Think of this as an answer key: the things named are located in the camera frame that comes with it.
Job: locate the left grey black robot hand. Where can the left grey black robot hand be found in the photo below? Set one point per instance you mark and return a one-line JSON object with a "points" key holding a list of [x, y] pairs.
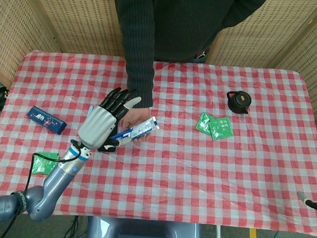
{"points": [[96, 125]]}

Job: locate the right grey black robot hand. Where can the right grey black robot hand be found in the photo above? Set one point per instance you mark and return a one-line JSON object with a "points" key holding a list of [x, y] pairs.
{"points": [[315, 205]]}

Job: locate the black smartphone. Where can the black smartphone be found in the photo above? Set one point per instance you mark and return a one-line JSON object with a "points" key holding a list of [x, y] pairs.
{"points": [[102, 149]]}

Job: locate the dark blue patterned box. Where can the dark blue patterned box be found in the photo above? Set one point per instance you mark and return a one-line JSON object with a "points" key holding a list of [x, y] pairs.
{"points": [[47, 120]]}

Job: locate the white and blue toothpaste tube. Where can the white and blue toothpaste tube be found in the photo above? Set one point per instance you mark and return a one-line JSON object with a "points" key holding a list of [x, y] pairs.
{"points": [[141, 128]]}

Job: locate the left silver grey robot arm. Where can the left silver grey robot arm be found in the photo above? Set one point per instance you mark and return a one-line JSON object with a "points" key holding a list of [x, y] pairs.
{"points": [[59, 176]]}

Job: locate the red white checkered tablecloth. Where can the red white checkered tablecloth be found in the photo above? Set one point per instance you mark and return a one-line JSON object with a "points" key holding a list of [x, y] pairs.
{"points": [[186, 186]]}

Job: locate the green sachet with white label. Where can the green sachet with white label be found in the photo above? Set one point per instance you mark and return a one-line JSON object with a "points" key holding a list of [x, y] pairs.
{"points": [[41, 165]]}

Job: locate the person's dark sweater torso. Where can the person's dark sweater torso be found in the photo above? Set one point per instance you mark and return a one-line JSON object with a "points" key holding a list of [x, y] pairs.
{"points": [[187, 23]]}

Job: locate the person's bare hand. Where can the person's bare hand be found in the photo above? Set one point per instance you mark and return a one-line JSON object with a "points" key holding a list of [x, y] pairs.
{"points": [[136, 117]]}

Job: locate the person's dark sleeved arm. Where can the person's dark sleeved arm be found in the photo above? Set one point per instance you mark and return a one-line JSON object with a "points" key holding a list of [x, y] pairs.
{"points": [[138, 55]]}

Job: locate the green sachet with white text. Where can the green sachet with white text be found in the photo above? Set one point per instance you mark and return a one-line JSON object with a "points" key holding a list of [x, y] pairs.
{"points": [[221, 128]]}

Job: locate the black cast iron teapot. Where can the black cast iron teapot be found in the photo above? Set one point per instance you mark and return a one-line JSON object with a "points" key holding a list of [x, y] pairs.
{"points": [[240, 102]]}

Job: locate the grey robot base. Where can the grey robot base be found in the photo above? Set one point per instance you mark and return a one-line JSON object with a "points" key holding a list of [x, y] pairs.
{"points": [[142, 235]]}

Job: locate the green sachet with white leaf print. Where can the green sachet with white leaf print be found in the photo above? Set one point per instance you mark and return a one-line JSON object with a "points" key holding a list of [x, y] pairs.
{"points": [[202, 123]]}

